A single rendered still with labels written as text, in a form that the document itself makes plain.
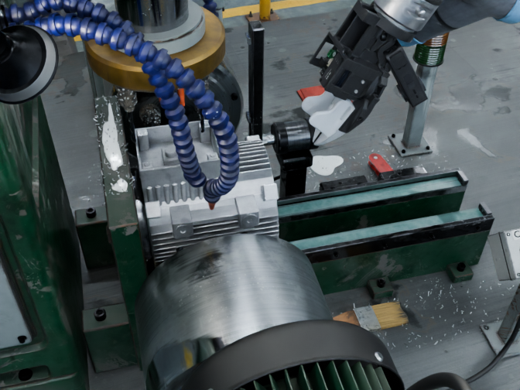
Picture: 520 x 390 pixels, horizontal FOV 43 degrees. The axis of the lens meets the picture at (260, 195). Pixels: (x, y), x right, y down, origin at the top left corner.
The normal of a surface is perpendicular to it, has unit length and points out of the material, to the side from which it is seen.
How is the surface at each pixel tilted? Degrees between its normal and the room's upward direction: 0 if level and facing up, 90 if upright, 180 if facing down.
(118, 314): 0
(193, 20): 0
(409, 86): 93
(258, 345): 16
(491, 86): 0
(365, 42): 90
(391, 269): 90
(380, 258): 90
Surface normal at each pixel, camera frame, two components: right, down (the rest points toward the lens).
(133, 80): -0.18, 0.68
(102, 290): 0.01, -0.73
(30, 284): 0.25, 0.67
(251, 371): -0.37, -0.61
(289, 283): 0.52, -0.70
